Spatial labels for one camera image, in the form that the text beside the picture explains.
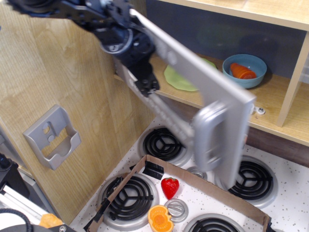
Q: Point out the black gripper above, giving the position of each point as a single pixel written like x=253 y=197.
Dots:
x=136 y=58

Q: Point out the silver toy microwave door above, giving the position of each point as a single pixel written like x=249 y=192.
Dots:
x=211 y=123

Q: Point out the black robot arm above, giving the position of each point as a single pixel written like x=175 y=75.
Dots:
x=120 y=34

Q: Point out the green plastic plate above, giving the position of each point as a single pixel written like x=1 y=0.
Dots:
x=189 y=75

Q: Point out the back left black burner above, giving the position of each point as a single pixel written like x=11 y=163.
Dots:
x=159 y=142

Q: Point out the black burner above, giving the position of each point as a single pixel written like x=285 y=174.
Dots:
x=159 y=142
x=129 y=210
x=212 y=223
x=256 y=183

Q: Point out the orange toy carrot piece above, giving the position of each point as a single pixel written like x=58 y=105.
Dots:
x=242 y=72

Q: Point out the silver middle stove knob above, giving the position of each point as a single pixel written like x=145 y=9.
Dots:
x=196 y=171

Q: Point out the silver stove knob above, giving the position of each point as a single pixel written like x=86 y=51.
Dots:
x=196 y=171
x=178 y=210

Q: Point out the blue plastic bowl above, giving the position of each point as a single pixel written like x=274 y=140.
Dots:
x=252 y=62

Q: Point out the red toy strawberry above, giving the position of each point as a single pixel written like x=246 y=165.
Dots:
x=170 y=186

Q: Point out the brown cardboard barrier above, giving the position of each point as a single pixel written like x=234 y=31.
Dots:
x=201 y=197

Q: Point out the white door latch clip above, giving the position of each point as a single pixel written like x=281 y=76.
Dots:
x=258 y=110

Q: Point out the front left black burner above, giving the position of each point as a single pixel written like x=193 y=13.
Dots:
x=129 y=210

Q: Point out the silver front stove knob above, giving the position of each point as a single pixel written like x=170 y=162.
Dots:
x=178 y=210

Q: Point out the orange toy pepper half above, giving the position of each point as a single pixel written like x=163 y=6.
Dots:
x=159 y=219

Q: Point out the back right black burner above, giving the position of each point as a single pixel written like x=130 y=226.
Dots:
x=256 y=183

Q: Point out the front right black burner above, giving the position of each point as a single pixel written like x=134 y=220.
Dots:
x=212 y=223

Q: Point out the orange toy food piece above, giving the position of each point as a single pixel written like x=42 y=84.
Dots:
x=49 y=221

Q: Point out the grey wall phone holder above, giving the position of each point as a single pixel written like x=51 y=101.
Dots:
x=45 y=130

